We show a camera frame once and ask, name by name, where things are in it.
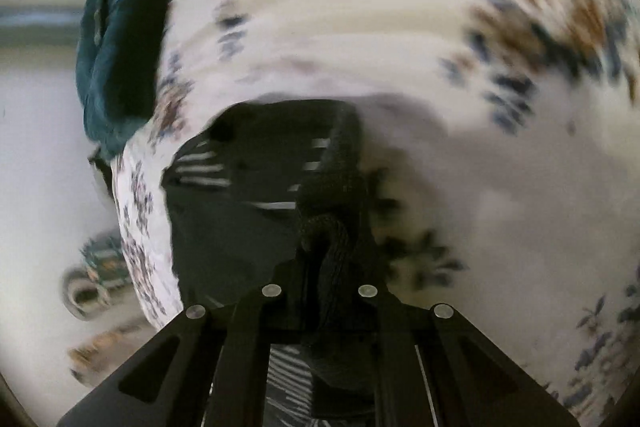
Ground brown slipper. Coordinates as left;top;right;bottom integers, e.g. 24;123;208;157
67;317;161;388

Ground floral white bed sheet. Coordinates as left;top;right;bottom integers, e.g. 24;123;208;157
111;0;640;427

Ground dark teal pillow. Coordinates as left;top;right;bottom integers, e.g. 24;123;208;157
75;0;196;160

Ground black striped small garment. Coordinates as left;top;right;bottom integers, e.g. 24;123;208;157
161;99;377;427

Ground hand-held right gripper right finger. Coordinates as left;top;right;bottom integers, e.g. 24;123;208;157
350;227;581;427

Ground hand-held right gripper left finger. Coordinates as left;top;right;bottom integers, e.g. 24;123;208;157
56;241;317;427

